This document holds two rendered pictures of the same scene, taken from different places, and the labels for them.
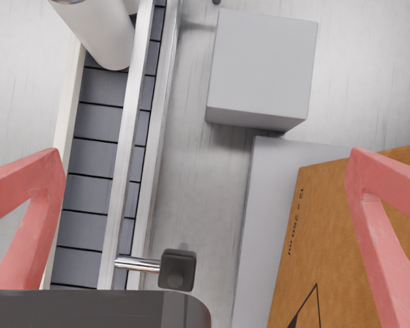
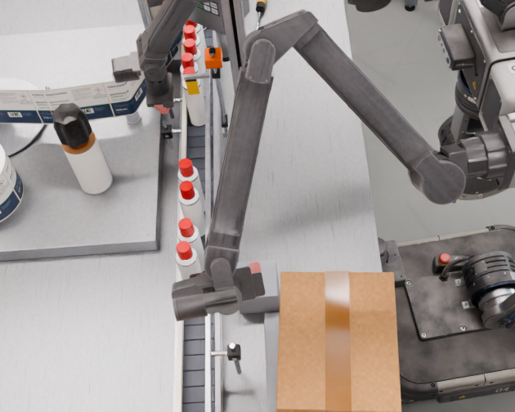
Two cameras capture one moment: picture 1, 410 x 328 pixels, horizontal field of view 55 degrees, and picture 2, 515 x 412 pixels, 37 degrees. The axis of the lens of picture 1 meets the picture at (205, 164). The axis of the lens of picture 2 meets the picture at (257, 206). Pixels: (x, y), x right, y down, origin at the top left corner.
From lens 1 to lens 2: 1.47 m
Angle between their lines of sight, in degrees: 29
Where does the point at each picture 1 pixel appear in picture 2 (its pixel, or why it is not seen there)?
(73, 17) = (187, 270)
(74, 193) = (186, 348)
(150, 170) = (217, 333)
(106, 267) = (208, 355)
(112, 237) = (208, 344)
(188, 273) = (237, 349)
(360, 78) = not seen: hidden behind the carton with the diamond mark
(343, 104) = not seen: hidden behind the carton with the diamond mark
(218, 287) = (259, 387)
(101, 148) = (195, 328)
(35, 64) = (157, 304)
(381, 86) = not seen: hidden behind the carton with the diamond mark
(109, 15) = (197, 269)
